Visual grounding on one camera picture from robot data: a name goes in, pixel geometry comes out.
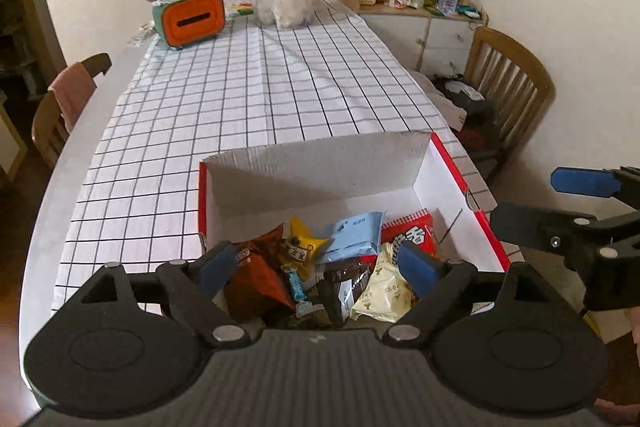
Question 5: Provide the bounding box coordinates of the cream snack packet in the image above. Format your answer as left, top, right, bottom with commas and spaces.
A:
350, 243, 414, 323

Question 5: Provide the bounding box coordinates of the dark red snack packet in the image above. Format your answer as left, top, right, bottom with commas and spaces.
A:
224, 225, 295, 325

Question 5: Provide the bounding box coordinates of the red chips bag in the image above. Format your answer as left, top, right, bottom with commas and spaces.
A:
381, 209, 439, 262

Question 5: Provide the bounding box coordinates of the light blue snack packet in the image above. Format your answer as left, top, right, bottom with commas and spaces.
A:
318, 211, 385, 265

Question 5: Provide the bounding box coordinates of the dark brown snack packet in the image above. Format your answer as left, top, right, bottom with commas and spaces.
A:
314, 258, 373, 329

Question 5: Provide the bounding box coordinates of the white blue snack packet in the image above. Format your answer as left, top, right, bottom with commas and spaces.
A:
284, 268, 307, 303

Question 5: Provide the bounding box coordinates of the yellow snack packet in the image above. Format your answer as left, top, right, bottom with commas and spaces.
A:
279, 217, 330, 282

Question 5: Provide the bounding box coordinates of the black snack packet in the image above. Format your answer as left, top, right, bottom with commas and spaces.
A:
262, 301, 332, 331

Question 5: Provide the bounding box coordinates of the white red cardboard box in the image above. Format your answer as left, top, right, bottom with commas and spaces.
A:
198, 131, 510, 272

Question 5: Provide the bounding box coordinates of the black bag on chair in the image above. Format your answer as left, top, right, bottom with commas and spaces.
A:
433, 75, 495, 122

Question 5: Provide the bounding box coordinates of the wooden slatted chair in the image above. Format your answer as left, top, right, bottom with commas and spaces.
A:
463, 26, 555, 167

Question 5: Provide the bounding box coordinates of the beige clothes pile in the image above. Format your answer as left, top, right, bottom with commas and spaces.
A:
410, 70, 466, 131

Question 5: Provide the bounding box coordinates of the white grid tablecloth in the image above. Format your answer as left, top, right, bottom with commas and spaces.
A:
53, 0, 496, 307

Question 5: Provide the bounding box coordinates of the white sideboard cabinet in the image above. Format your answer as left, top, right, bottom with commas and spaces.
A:
338, 0, 488, 77

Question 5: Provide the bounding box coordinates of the wooden chair with pink cloth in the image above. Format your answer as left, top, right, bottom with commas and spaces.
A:
49, 53, 112, 132

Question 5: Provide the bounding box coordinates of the orange tissue box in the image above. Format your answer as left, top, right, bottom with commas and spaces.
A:
152, 0, 226, 49

